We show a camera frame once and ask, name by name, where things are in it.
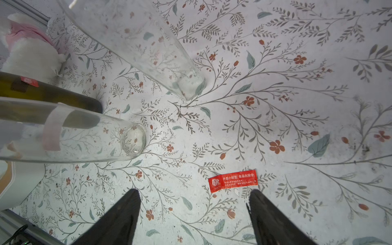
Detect white plush toy pink shirt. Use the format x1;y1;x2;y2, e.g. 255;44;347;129
1;13;66;83

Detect red peeled label sticker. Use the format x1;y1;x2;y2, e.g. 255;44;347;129
208;169;258;194

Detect tall clear corked bottle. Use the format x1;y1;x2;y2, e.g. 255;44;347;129
1;97;147;163

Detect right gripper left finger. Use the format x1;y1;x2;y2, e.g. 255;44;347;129
73;189;141;245

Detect clear bottle with red label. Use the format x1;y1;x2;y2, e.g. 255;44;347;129
58;0;206;101

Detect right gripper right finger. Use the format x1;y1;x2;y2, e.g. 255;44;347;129
247;189;316;245

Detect dark green wine bottle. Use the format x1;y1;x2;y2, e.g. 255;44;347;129
1;72;103;113

